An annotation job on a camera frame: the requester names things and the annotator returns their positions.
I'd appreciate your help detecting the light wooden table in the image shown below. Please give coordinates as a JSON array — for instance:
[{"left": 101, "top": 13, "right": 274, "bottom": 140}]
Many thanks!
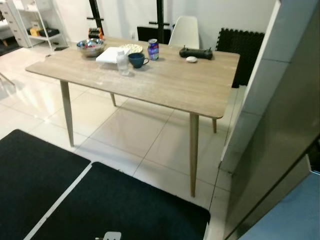
[{"left": 25, "top": 36, "right": 241, "bottom": 198}]

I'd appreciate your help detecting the steel bowl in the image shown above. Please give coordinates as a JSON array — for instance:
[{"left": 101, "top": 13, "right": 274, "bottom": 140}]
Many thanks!
[{"left": 76, "top": 39, "right": 107, "bottom": 58}]

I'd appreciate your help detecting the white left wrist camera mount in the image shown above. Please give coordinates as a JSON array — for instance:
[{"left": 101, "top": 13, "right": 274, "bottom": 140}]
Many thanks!
[{"left": 102, "top": 230, "right": 123, "bottom": 240}]

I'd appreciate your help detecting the white plastic chair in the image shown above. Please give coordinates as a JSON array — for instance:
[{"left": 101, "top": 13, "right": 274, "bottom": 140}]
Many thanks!
[{"left": 168, "top": 15, "right": 201, "bottom": 50}]

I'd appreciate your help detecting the black stand pole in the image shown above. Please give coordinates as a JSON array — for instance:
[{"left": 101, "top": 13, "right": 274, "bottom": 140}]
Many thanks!
[
  {"left": 152, "top": 0, "right": 168, "bottom": 43},
  {"left": 89, "top": 0, "right": 106, "bottom": 36}
]

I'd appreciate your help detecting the white drawer cabinet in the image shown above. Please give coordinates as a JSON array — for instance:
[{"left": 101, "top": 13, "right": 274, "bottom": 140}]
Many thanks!
[{"left": 0, "top": 0, "right": 32, "bottom": 48}]

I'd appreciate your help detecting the black floor mat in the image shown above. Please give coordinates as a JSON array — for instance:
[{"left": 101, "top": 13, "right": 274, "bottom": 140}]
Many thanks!
[
  {"left": 30, "top": 161, "right": 212, "bottom": 240},
  {"left": 0, "top": 129, "right": 92, "bottom": 240}
]

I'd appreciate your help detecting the black bar-shaped device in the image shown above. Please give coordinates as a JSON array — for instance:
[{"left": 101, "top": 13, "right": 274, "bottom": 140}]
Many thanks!
[{"left": 179, "top": 46, "right": 214, "bottom": 61}]

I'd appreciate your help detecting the plate of crackers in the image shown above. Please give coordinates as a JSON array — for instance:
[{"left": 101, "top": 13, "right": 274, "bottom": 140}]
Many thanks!
[{"left": 116, "top": 44, "right": 144, "bottom": 55}]

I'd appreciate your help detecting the grey fridge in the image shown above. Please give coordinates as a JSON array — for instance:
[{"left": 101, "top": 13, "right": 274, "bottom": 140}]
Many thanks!
[{"left": 218, "top": 0, "right": 320, "bottom": 240}]

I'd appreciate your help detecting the white shelf unit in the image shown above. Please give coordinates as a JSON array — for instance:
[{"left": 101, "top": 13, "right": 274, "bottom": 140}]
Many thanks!
[{"left": 10, "top": 0, "right": 68, "bottom": 51}]

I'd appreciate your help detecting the black foam mat tile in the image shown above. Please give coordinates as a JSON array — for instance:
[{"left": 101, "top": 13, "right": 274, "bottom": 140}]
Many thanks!
[{"left": 216, "top": 28, "right": 266, "bottom": 89}]

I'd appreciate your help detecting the dark blue mug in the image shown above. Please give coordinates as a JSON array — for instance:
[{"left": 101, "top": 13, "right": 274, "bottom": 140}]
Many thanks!
[{"left": 128, "top": 52, "right": 150, "bottom": 69}]

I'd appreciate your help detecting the small orange black item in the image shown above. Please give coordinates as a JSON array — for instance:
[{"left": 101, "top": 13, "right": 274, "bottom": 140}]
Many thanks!
[{"left": 88, "top": 27, "right": 105, "bottom": 41}]

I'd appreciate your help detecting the clear plastic bottle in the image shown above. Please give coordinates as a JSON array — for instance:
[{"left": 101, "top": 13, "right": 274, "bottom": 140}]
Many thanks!
[{"left": 116, "top": 49, "right": 130, "bottom": 77}]

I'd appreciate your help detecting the black low box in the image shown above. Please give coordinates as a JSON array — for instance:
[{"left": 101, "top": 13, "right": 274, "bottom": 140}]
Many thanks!
[{"left": 136, "top": 25, "right": 173, "bottom": 46}]

